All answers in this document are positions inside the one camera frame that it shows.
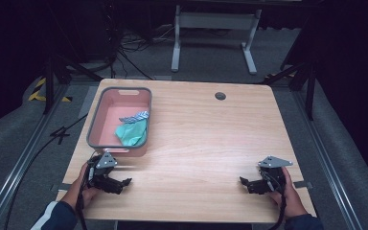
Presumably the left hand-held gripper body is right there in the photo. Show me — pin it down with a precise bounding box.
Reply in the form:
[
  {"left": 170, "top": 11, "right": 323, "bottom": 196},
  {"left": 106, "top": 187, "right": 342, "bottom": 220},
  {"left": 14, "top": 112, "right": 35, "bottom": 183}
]
[{"left": 86, "top": 151, "right": 119, "bottom": 190}]

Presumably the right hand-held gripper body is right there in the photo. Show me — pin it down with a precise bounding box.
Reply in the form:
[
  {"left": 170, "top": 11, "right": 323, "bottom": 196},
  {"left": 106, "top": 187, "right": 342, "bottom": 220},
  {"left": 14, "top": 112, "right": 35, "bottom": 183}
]
[{"left": 257, "top": 155, "right": 294, "bottom": 194}]

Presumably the person's left hand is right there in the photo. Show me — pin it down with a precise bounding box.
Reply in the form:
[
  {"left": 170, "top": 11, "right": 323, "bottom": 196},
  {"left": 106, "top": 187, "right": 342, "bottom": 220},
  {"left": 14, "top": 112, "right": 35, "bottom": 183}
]
[{"left": 60, "top": 162, "right": 101, "bottom": 212}]

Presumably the person's right hand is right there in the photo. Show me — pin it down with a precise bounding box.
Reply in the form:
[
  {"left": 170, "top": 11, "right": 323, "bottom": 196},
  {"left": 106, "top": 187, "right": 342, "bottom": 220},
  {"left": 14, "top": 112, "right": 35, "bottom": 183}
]
[{"left": 267, "top": 166, "right": 309, "bottom": 220}]

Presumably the grey tape strip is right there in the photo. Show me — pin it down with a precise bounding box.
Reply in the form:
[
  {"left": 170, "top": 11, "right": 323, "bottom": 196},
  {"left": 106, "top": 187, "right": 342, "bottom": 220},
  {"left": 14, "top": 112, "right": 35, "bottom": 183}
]
[
  {"left": 50, "top": 183, "right": 73, "bottom": 193},
  {"left": 292, "top": 180, "right": 314, "bottom": 190}
]

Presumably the green cloth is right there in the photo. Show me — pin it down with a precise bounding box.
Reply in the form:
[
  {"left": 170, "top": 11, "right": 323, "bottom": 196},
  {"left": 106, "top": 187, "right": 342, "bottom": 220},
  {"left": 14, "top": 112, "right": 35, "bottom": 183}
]
[{"left": 114, "top": 118, "right": 149, "bottom": 148}]

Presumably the pink basin with grey rim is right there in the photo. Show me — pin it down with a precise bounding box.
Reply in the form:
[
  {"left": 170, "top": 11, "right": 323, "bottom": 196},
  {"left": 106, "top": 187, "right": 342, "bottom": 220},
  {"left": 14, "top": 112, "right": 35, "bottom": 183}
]
[{"left": 86, "top": 86, "right": 153, "bottom": 158}]

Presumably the blue white striped cloth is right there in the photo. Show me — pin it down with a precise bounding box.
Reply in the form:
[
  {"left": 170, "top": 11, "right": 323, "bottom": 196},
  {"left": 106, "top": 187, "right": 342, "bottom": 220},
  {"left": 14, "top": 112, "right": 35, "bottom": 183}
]
[{"left": 118, "top": 110, "right": 150, "bottom": 125}]

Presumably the black tripod stand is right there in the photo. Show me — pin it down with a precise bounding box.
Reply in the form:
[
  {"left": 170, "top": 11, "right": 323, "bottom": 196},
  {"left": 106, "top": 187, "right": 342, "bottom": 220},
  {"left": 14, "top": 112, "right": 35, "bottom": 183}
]
[
  {"left": 42, "top": 52, "right": 104, "bottom": 115},
  {"left": 264, "top": 58, "right": 318, "bottom": 122}
]

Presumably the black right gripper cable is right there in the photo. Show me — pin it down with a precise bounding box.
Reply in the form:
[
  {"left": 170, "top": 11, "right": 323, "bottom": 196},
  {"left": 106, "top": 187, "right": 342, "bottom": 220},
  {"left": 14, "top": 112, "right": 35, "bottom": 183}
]
[{"left": 260, "top": 171, "right": 289, "bottom": 230}]

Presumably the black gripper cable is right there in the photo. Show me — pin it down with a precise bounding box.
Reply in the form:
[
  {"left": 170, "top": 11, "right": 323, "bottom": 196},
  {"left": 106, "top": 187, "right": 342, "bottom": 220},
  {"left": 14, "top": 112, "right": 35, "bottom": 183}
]
[
  {"left": 75, "top": 152, "right": 101, "bottom": 230},
  {"left": 260, "top": 171, "right": 289, "bottom": 230}
]

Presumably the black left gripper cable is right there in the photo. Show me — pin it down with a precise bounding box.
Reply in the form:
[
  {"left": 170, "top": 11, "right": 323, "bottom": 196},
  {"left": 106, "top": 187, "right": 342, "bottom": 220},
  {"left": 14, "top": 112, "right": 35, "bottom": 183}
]
[{"left": 75, "top": 152, "right": 101, "bottom": 230}]

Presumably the grey metal floor rail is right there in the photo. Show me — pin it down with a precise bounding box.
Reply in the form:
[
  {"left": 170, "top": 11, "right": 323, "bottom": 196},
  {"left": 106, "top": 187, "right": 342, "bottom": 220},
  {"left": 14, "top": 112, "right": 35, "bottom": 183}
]
[
  {"left": 0, "top": 83, "right": 70, "bottom": 230},
  {"left": 291, "top": 90, "right": 363, "bottom": 230}
]

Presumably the black floor cable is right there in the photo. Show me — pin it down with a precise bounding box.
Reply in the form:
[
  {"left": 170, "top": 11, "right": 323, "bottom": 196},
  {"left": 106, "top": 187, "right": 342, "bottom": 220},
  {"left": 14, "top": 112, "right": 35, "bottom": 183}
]
[{"left": 2, "top": 113, "right": 89, "bottom": 230}]

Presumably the tangle of black cables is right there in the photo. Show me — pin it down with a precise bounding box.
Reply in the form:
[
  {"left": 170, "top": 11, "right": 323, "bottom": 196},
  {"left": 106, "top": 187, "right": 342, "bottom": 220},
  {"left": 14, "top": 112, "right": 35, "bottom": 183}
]
[{"left": 106, "top": 6, "right": 176, "bottom": 81}]

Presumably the white metal table frame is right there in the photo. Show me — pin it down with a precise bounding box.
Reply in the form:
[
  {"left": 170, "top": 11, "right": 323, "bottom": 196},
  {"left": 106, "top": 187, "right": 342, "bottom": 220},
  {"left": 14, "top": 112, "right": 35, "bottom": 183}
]
[{"left": 171, "top": 4, "right": 264, "bottom": 76}]

